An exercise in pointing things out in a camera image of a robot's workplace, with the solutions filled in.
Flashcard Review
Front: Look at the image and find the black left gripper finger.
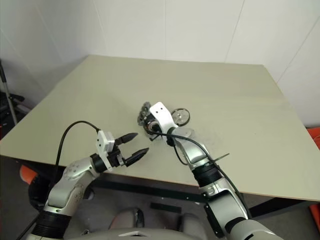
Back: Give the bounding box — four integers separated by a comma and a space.
113, 132, 139, 146
124, 147, 150, 167

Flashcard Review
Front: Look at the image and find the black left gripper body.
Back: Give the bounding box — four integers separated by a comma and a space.
107, 144, 127, 169

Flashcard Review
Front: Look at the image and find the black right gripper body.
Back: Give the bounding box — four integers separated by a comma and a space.
142, 113, 163, 136

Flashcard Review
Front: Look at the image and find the grey flanged motor housing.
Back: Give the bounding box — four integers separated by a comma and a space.
136, 100, 154, 131

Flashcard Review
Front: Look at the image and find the grey rounded shape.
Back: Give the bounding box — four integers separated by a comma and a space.
109, 206, 145, 231

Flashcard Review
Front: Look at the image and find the silver robot torso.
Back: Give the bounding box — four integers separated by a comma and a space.
79, 227, 228, 240

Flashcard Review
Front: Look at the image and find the orange plastic object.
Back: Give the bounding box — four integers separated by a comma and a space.
19, 164, 39, 185

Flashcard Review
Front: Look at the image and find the black stand hardware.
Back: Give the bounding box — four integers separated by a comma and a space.
0, 91, 26, 127

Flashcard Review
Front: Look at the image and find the silver stand pole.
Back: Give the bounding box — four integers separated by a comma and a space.
0, 59, 18, 126

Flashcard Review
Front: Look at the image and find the orange plastic crate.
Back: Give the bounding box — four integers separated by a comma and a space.
309, 201, 320, 221
306, 127, 320, 151

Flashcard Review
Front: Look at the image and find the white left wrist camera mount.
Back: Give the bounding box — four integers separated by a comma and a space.
95, 129, 116, 172

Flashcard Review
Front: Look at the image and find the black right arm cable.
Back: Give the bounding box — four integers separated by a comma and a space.
148, 131, 252, 221

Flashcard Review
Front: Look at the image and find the black cable tie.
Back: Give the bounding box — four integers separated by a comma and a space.
207, 152, 231, 166

